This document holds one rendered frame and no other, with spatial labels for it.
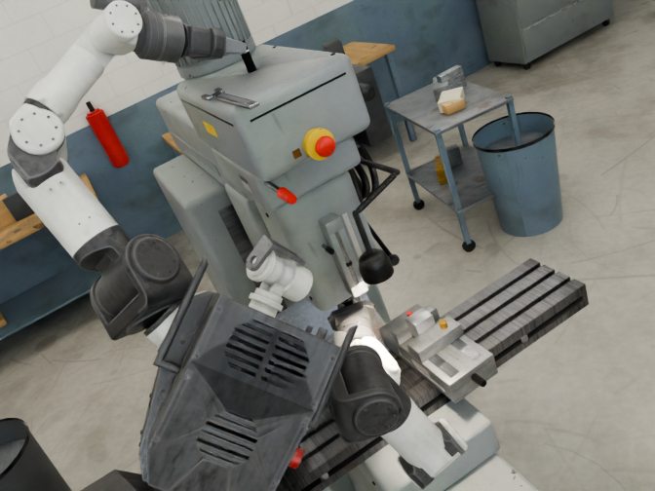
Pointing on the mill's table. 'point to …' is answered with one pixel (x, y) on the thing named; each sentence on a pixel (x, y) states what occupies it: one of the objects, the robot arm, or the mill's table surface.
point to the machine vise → (395, 336)
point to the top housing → (276, 106)
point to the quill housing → (345, 193)
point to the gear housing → (295, 178)
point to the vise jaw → (435, 339)
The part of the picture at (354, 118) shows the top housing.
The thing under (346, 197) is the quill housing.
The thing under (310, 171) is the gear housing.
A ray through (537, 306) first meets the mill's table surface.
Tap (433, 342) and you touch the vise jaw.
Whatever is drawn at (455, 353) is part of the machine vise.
